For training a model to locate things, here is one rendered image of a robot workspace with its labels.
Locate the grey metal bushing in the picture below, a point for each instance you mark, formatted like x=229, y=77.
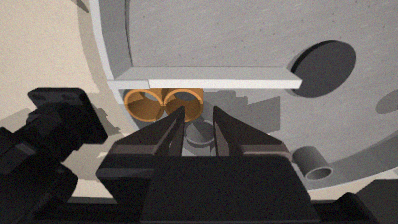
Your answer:
x=212, y=148
x=309, y=159
x=201, y=132

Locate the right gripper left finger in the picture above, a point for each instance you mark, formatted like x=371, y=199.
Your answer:
x=155, y=138

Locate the bronze bushing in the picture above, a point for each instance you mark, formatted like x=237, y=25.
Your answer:
x=193, y=109
x=142, y=108

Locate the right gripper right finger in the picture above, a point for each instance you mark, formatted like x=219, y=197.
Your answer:
x=243, y=139

